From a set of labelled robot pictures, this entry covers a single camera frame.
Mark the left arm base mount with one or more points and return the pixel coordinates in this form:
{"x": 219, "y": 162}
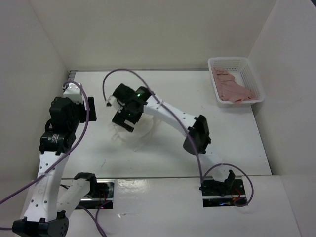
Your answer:
{"x": 103, "y": 196}

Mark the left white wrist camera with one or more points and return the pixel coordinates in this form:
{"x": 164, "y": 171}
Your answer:
{"x": 73, "y": 92}

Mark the white skirt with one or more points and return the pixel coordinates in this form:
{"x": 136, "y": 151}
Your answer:
{"x": 141, "y": 135}

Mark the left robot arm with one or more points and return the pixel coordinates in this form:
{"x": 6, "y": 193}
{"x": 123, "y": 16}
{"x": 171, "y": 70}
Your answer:
{"x": 48, "y": 215}

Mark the white plastic basket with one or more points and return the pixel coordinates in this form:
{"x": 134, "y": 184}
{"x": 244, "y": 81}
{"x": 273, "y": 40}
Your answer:
{"x": 245, "y": 75}

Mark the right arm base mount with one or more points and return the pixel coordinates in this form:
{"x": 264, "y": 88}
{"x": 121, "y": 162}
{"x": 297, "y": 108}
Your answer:
{"x": 212, "y": 195}

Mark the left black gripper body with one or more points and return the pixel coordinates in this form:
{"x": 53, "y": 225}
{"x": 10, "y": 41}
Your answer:
{"x": 80, "y": 115}

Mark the pink skirt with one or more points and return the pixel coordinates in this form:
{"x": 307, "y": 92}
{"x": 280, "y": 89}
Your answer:
{"x": 229, "y": 90}

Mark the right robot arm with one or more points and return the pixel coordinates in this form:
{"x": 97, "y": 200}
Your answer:
{"x": 196, "y": 132}

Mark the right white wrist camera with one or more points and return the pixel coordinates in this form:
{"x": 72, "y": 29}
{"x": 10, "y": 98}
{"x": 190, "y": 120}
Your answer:
{"x": 115, "y": 103}

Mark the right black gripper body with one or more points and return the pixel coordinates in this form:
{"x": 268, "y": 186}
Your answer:
{"x": 128, "y": 113}

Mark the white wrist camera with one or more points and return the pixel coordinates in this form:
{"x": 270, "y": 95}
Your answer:
{"x": 73, "y": 92}
{"x": 115, "y": 103}

